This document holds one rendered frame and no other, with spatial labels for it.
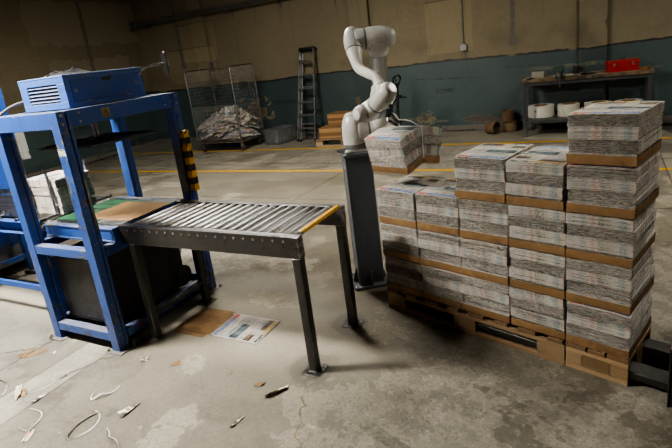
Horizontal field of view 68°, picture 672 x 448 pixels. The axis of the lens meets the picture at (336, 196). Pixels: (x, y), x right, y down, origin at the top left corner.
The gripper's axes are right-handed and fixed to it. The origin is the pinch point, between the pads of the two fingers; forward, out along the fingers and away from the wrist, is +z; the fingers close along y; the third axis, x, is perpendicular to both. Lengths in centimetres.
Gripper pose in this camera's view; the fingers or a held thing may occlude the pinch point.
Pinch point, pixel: (403, 108)
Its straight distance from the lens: 315.4
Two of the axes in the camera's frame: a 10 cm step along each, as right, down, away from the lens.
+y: 0.5, 9.7, 2.3
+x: 6.8, 1.4, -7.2
